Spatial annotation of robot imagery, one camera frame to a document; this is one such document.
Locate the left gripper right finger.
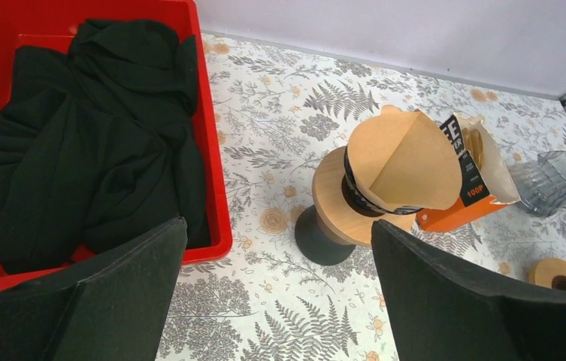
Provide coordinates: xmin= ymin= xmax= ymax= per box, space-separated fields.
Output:
xmin=371 ymin=220 xmax=566 ymax=360

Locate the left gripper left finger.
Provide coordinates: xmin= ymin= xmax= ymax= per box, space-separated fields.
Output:
xmin=0 ymin=218 xmax=187 ymax=360

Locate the grey glass pitcher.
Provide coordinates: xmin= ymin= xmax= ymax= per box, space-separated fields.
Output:
xmin=508 ymin=150 xmax=566 ymax=217

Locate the orange coffee filter box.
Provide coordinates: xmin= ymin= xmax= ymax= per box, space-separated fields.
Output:
xmin=416 ymin=113 xmax=520 ymax=232

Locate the wooden dripper ring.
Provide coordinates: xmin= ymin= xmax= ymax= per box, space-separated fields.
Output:
xmin=528 ymin=257 xmax=566 ymax=298
xmin=311 ymin=145 xmax=418 ymax=248

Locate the blue glass dripper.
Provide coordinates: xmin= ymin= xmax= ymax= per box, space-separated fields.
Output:
xmin=343 ymin=147 xmax=422 ymax=217

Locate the brown paper coffee filter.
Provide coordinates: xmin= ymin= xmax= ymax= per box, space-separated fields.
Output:
xmin=347 ymin=105 xmax=462 ymax=211

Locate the red-rimmed glass carafe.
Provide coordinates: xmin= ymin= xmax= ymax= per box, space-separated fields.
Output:
xmin=295 ymin=205 xmax=356 ymax=266

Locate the black cloth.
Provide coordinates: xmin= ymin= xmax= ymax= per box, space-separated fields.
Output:
xmin=0 ymin=20 xmax=210 ymax=274

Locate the floral table mat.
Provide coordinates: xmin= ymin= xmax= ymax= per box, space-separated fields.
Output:
xmin=157 ymin=35 xmax=566 ymax=360

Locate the red plastic bin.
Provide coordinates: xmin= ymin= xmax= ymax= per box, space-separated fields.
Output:
xmin=0 ymin=1 xmax=230 ymax=290

